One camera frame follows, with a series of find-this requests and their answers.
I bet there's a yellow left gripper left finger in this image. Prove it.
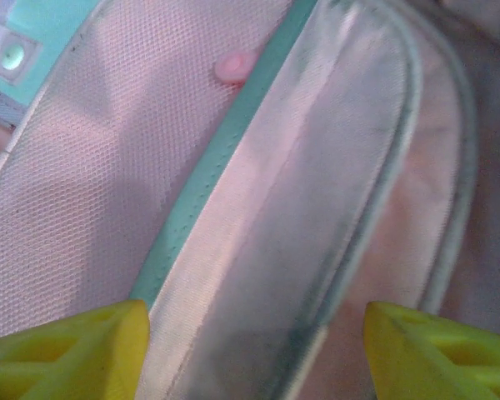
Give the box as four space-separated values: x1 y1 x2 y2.
0 298 151 400

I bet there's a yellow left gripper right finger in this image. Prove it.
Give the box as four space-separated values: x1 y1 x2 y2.
364 300 500 400

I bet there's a pink school backpack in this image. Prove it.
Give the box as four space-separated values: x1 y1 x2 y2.
0 0 500 400

